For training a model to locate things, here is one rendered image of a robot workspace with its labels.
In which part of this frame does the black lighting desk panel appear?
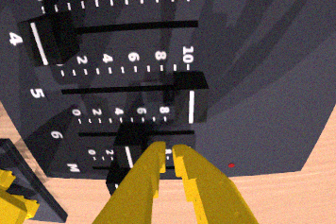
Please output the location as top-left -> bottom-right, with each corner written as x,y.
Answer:
0,0 -> 336,196

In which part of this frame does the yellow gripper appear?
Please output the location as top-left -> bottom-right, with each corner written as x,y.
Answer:
92,142 -> 259,224

